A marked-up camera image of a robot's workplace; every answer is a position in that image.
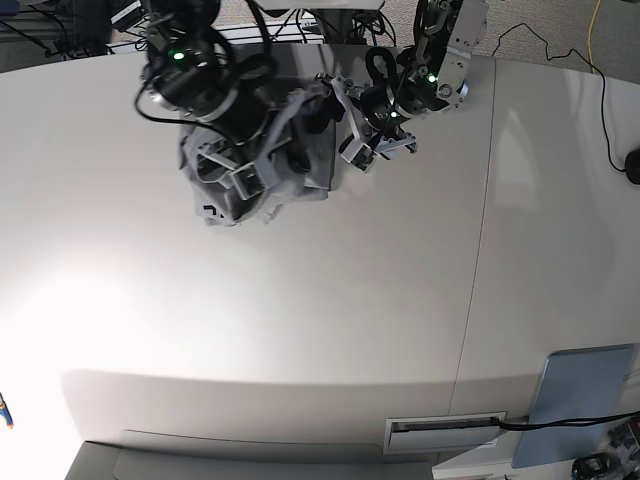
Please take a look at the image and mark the grey laptop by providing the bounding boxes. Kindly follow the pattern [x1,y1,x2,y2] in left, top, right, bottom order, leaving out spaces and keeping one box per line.
[511,344,635,469]

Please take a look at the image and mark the black cable to table box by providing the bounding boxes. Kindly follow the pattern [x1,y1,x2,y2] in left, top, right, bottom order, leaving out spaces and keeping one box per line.
[489,410,640,432]

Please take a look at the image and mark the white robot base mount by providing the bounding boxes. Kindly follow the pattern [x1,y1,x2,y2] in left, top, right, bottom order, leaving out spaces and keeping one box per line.
[256,0,384,10]

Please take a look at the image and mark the blue orange tool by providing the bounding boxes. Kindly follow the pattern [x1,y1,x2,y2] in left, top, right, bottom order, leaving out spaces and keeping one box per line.
[0,395,14,429]

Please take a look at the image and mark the black device bottom right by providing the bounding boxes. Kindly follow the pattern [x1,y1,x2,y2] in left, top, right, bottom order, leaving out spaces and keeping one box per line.
[571,452,623,480]

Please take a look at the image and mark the white table cable box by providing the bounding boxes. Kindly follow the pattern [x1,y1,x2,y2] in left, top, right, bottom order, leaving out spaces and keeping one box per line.
[383,412,506,455]

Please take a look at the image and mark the thin black cable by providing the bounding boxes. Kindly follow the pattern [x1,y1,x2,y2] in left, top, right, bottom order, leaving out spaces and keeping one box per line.
[491,21,629,174]

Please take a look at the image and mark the grey T-shirt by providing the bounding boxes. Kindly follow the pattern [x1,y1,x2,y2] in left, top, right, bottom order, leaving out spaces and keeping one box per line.
[179,80,337,227]

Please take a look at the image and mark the black round puck device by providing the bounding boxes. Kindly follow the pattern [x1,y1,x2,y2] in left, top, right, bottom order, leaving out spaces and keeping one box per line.
[624,147,640,186]

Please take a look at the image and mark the yellow cable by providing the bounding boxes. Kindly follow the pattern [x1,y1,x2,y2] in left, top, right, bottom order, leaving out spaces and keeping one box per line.
[587,0,602,76]

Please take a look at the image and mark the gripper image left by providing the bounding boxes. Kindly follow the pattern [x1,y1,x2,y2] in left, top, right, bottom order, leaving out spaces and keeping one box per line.
[193,89,301,199]

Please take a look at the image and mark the black cable bundle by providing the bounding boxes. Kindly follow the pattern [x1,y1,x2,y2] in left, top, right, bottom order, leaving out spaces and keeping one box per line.
[0,0,401,56]

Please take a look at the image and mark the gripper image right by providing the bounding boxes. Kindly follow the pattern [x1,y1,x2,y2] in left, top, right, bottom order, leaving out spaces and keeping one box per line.
[316,73,418,172]

